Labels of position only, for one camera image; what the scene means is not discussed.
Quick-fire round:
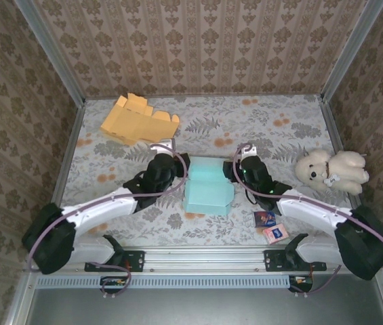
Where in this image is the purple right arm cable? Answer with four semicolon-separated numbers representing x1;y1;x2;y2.
233;142;383;299

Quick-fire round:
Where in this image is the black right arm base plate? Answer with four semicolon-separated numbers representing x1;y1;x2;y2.
264;249;327;273

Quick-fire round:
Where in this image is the dark blue small packet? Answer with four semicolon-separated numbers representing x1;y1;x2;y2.
252;210;277;228

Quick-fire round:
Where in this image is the grey slotted cable duct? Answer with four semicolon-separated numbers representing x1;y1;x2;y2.
36;274;309;289

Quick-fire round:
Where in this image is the pink small packet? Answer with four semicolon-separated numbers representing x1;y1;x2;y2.
262;223;289;245

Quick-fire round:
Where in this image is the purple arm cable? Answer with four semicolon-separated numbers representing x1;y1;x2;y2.
26;142;190;299
233;142;383;299

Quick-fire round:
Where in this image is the aluminium frame post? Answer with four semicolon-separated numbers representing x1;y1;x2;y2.
14;0;87;108
319;0;383;102

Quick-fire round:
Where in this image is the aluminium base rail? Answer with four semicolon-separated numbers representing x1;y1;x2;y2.
24;246;383;272

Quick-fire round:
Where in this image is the floral patterned table cover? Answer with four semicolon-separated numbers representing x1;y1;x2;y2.
50;94;365;248

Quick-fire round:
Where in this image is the teal paper box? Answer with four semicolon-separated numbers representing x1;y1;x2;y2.
182;156;235;217

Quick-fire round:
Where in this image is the orange paper box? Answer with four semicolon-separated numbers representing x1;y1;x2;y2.
100;93;181;152

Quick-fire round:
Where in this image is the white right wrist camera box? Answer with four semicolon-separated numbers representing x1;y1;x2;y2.
240;144;258;158

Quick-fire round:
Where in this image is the white plush teddy dog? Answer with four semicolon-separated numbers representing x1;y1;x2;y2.
295;148;370;196

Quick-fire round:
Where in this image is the grey metal sheet panel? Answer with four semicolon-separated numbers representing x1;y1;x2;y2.
30;287;383;325

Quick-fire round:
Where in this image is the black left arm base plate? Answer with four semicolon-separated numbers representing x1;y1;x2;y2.
85;249;145;273

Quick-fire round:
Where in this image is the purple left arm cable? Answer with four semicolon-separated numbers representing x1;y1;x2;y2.
26;142;190;299

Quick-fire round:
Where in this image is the black cable connector box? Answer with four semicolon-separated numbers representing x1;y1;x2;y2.
100;276;128;295
288;274;314;294

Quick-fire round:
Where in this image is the aluminium table side rail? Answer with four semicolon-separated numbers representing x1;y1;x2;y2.
319;97;375;246
38;101;87;248

